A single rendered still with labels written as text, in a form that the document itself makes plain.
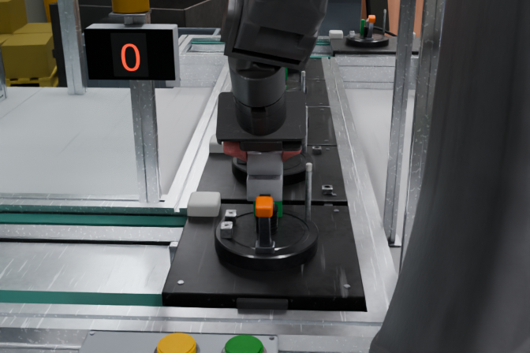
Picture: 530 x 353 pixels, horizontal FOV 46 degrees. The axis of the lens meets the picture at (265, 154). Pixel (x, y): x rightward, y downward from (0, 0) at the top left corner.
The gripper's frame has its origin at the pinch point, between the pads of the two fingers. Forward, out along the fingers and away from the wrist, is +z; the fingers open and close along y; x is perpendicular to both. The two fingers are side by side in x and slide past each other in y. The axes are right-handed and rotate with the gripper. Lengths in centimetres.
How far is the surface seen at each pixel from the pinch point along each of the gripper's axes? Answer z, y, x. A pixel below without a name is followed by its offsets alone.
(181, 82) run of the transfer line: 90, 32, -78
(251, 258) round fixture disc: 4.9, 1.7, 12.1
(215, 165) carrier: 27.0, 10.2, -13.5
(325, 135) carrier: 37.6, -9.8, -26.1
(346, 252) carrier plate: 9.4, -10.5, 9.5
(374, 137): 65, -23, -42
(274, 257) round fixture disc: 4.8, -1.1, 12.0
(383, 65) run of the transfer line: 87, -31, -82
